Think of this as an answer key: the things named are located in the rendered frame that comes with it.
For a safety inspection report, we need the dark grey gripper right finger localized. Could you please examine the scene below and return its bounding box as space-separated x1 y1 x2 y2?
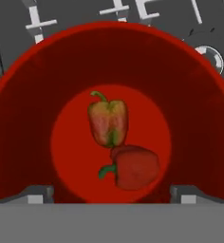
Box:
169 184 224 205

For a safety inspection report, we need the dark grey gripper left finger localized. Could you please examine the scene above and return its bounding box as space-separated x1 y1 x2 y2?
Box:
0 184 55 205

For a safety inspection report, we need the red bell pepper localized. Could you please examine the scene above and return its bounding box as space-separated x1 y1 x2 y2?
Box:
98 144 160 192

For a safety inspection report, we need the red pot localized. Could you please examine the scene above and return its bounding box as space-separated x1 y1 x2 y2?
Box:
0 21 224 205

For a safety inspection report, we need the orange green bell pepper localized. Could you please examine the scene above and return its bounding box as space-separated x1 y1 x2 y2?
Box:
87 90 129 149

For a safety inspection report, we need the silver hob knob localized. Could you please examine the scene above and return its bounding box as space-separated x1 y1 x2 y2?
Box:
195 45 224 75

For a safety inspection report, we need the dark grey hob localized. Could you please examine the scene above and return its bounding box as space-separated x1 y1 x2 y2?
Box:
0 0 224 86

